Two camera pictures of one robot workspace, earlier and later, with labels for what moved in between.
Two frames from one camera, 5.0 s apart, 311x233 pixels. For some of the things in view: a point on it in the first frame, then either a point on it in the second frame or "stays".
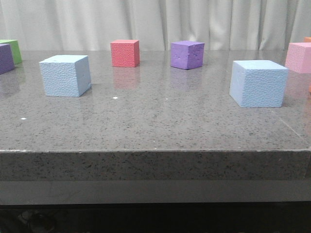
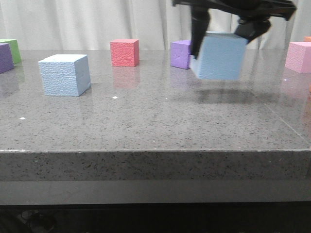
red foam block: (125, 53) stays
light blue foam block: (258, 83) to (221, 56)
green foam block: (16, 50) stays
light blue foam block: (66, 75) stays
